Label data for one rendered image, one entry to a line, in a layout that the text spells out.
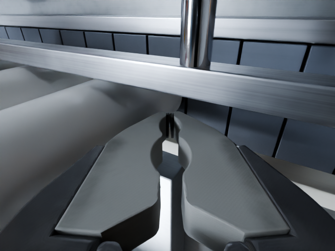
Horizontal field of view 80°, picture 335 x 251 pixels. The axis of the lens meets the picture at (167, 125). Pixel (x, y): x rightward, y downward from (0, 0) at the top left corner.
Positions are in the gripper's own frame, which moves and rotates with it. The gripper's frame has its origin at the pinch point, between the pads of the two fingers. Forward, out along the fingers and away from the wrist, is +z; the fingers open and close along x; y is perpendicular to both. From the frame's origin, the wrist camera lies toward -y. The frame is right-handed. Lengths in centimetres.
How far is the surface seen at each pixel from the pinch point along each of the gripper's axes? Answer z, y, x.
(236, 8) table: 8.8, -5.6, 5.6
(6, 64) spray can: 6.4, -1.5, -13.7
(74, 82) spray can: 3.8, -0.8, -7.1
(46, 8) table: 22.0, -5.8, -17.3
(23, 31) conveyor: 16.7, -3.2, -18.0
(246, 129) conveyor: 2.8, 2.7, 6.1
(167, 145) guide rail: 2.3, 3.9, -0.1
